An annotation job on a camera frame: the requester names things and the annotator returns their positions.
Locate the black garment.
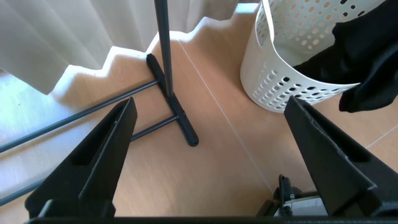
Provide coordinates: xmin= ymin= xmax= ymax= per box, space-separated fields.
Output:
xmin=293 ymin=0 xmax=398 ymax=113

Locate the beige curtain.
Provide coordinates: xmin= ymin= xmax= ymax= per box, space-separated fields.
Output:
xmin=0 ymin=0 xmax=261 ymax=95

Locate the black clothes rack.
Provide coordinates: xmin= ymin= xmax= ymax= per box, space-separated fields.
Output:
xmin=0 ymin=0 xmax=200 ymax=207

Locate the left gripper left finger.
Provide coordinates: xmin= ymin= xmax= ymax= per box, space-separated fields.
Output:
xmin=24 ymin=96 xmax=138 ymax=218

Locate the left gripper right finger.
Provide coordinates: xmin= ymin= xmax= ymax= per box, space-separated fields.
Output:
xmin=284 ymin=95 xmax=398 ymax=216

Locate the white laundry basket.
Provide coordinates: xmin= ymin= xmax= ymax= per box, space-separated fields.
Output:
xmin=239 ymin=0 xmax=386 ymax=113

